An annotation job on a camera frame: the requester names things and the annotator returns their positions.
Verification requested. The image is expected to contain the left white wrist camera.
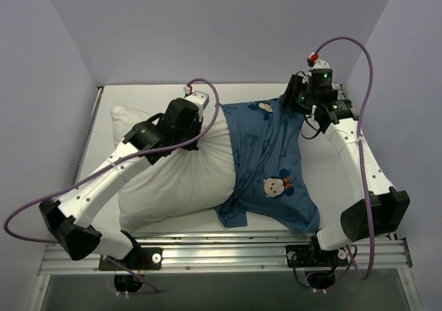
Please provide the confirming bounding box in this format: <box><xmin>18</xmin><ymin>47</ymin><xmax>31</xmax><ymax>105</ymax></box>
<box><xmin>183</xmin><ymin>85</ymin><xmax>209</xmax><ymax>115</ymax></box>

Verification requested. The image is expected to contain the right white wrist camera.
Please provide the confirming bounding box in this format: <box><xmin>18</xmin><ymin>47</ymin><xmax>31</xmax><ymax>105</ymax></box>
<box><xmin>307</xmin><ymin>53</ymin><xmax>330</xmax><ymax>70</ymax></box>

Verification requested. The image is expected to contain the left aluminium side rail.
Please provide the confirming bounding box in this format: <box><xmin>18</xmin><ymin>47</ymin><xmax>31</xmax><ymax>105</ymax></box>
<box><xmin>57</xmin><ymin>86</ymin><xmax>104</xmax><ymax>222</ymax></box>

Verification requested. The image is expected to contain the white pillow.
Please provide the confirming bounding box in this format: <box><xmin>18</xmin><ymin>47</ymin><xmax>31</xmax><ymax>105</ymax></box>
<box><xmin>118</xmin><ymin>111</ymin><xmax>236</xmax><ymax>232</ymax></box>

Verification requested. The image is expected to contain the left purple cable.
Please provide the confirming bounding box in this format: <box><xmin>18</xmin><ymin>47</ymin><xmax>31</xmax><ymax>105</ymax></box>
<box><xmin>3</xmin><ymin>78</ymin><xmax>220</xmax><ymax>295</ymax></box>

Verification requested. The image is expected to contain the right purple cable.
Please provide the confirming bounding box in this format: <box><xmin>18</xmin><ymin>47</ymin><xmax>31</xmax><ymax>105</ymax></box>
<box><xmin>316</xmin><ymin>36</ymin><xmax>376</xmax><ymax>280</ymax></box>

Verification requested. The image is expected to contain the right aluminium side rail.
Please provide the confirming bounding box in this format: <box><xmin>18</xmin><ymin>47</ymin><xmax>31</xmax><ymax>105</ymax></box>
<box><xmin>334</xmin><ymin>84</ymin><xmax>345</xmax><ymax>100</ymax></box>

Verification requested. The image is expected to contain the aluminium side rail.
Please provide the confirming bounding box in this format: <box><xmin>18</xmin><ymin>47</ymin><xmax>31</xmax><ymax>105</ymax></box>
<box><xmin>57</xmin><ymin>86</ymin><xmax>104</xmax><ymax>222</ymax></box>
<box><xmin>334</xmin><ymin>84</ymin><xmax>345</xmax><ymax>100</ymax></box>

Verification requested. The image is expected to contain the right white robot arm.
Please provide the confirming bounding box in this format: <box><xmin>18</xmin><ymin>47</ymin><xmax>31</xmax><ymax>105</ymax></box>
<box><xmin>282</xmin><ymin>68</ymin><xmax>410</xmax><ymax>265</ymax></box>

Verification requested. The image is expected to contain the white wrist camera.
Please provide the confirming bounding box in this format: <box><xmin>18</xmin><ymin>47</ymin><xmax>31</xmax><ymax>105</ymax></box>
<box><xmin>183</xmin><ymin>85</ymin><xmax>209</xmax><ymax>115</ymax></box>
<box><xmin>307</xmin><ymin>53</ymin><xmax>330</xmax><ymax>70</ymax></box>

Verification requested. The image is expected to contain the blue cartoon print pillowcase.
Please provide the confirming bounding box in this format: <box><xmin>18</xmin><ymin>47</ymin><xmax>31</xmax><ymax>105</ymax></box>
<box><xmin>215</xmin><ymin>98</ymin><xmax>320</xmax><ymax>235</ymax></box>

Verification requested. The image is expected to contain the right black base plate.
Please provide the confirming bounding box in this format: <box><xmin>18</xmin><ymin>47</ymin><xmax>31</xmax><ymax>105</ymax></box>
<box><xmin>285</xmin><ymin>244</ymin><xmax>321</xmax><ymax>267</ymax></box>

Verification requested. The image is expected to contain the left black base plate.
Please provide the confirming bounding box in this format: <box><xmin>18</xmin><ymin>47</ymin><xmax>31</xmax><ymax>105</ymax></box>
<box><xmin>98</xmin><ymin>247</ymin><xmax>163</xmax><ymax>272</ymax></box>

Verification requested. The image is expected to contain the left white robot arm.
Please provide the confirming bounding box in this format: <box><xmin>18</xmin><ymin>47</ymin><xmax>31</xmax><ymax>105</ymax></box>
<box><xmin>39</xmin><ymin>92</ymin><xmax>209</xmax><ymax>269</ymax></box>

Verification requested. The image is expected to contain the aluminium front rail frame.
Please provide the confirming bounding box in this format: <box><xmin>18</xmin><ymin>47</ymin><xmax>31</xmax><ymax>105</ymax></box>
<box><xmin>38</xmin><ymin>231</ymin><xmax>412</xmax><ymax>275</ymax></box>

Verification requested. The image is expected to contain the purple cable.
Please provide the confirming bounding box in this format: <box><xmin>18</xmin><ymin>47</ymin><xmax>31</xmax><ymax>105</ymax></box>
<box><xmin>316</xmin><ymin>36</ymin><xmax>376</xmax><ymax>280</ymax></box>
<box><xmin>3</xmin><ymin>78</ymin><xmax>220</xmax><ymax>295</ymax></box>

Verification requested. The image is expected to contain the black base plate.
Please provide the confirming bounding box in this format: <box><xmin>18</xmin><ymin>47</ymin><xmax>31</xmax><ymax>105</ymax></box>
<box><xmin>98</xmin><ymin>247</ymin><xmax>163</xmax><ymax>272</ymax></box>
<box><xmin>285</xmin><ymin>244</ymin><xmax>321</xmax><ymax>267</ymax></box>

